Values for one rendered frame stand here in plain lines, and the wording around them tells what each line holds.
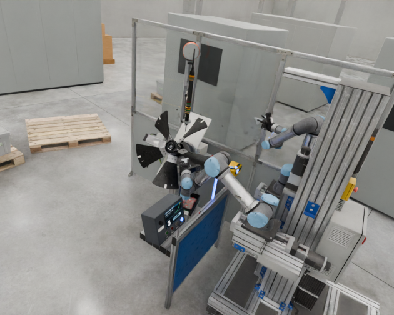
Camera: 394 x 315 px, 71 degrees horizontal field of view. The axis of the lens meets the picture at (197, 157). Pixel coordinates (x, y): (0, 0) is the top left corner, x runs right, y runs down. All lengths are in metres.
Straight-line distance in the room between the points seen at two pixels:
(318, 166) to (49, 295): 2.38
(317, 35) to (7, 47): 6.93
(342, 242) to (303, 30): 6.62
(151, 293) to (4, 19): 5.89
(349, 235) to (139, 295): 1.79
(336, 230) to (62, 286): 2.27
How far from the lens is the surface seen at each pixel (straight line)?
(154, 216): 1.59
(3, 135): 4.45
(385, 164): 4.46
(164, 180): 2.32
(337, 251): 2.09
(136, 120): 3.65
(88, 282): 2.90
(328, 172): 1.87
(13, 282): 3.08
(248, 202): 1.75
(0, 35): 7.09
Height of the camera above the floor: 2.33
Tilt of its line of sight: 30 degrees down
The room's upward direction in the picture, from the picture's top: 8 degrees clockwise
